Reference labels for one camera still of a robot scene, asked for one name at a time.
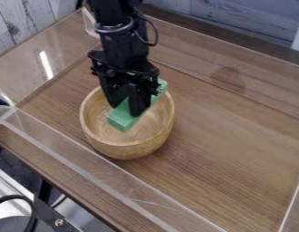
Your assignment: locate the light brown wooden bowl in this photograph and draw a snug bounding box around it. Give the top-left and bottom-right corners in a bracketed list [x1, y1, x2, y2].
[78, 87, 174, 160]

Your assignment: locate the black table leg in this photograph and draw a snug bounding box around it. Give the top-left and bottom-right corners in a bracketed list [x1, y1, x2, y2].
[38, 180, 53, 204]

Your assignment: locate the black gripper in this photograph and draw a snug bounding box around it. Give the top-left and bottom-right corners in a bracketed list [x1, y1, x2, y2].
[88, 28, 160, 117]

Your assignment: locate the black cable bottom left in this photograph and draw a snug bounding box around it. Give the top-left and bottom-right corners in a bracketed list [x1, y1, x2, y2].
[0, 194, 38, 232]

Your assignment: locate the green rectangular block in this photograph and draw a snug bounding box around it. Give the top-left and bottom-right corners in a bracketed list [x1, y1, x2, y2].
[106, 79, 168, 132]

